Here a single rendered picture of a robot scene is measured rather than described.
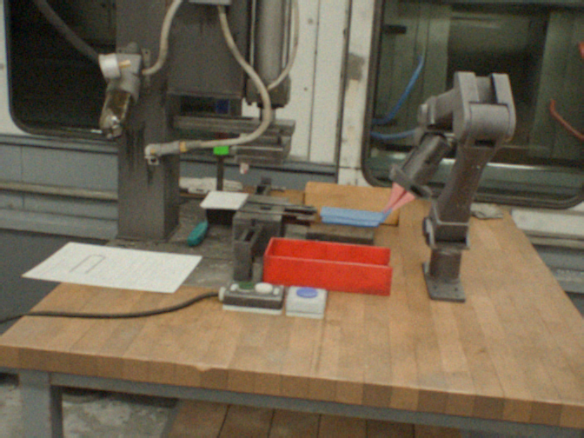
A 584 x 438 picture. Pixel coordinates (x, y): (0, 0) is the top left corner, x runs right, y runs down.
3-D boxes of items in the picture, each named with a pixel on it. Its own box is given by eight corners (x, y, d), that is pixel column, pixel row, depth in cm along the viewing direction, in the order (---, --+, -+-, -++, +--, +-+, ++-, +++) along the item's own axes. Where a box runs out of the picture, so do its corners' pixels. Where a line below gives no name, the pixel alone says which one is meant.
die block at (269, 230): (276, 258, 154) (279, 225, 152) (231, 254, 154) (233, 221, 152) (287, 231, 173) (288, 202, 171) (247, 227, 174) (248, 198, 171)
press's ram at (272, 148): (286, 180, 148) (295, 34, 140) (164, 170, 150) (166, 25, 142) (295, 162, 165) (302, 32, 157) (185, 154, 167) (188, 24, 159)
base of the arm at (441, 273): (434, 262, 134) (471, 264, 133) (426, 230, 153) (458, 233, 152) (429, 300, 136) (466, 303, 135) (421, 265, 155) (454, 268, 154)
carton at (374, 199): (398, 229, 183) (401, 200, 180) (301, 221, 185) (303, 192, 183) (395, 215, 195) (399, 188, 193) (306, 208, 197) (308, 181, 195)
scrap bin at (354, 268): (390, 296, 136) (393, 267, 135) (262, 284, 138) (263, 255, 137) (388, 275, 148) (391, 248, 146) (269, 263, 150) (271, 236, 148)
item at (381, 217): (390, 222, 154) (392, 209, 153) (320, 215, 155) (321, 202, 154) (389, 215, 161) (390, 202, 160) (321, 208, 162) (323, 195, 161)
